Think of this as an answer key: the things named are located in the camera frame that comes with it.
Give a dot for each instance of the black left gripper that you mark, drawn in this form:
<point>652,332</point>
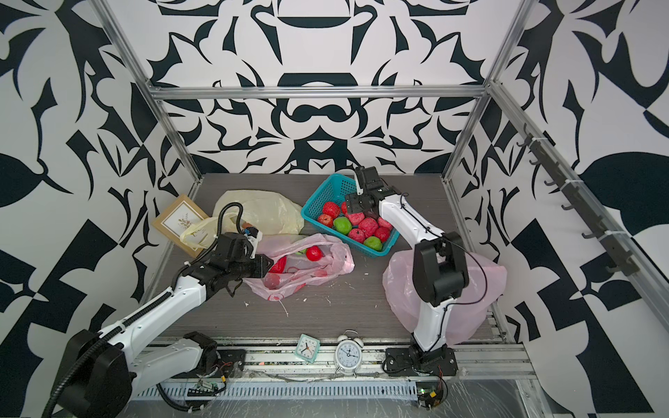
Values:
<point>262,269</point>

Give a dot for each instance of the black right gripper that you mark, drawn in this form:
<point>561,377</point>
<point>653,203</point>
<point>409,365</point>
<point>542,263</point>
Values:
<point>351,203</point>

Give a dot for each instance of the red apple from bag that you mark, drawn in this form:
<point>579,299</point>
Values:
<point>355,219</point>

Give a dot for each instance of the red crinkled rear-bag apple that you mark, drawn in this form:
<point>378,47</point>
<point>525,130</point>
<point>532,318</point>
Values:
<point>280,266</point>

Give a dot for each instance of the small dark red apple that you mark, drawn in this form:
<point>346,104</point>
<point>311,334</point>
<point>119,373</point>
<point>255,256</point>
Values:
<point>382,233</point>

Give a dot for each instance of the yellow plastic bag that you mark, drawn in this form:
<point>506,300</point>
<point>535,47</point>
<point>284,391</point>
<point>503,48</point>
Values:
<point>270,212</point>

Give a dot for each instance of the smooth red apple with stem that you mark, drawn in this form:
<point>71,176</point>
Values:
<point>326,220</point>

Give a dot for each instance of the pink plastic bag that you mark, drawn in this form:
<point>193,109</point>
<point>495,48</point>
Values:
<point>487,283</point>
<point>300,272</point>

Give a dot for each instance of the pink plastic bag front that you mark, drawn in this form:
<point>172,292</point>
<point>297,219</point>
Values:
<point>487,283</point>

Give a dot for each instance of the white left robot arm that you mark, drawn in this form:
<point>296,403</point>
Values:
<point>101,371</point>

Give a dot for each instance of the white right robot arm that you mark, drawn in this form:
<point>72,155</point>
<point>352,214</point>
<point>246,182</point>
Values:
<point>439,272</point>

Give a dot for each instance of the teal perforated plastic basket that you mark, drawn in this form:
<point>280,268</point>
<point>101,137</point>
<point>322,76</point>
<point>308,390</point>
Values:
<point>335,188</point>

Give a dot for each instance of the gold framed picture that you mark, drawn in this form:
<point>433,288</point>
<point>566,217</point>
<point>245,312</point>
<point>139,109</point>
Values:
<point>176,219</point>

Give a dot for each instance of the small teal square clock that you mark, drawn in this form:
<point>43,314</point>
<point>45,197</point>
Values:
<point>307,348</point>

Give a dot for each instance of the white twin-bell alarm clock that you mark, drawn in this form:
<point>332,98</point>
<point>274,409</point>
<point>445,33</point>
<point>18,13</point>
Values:
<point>348,353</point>

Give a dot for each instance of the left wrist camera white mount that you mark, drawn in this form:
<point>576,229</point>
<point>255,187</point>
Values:
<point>253,236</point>

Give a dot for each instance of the white slotted cable duct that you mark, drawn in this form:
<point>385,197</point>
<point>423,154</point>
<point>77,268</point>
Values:
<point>296,391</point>

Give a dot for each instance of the wall hook rail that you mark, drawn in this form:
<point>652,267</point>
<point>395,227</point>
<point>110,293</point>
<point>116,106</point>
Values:
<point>582,201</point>

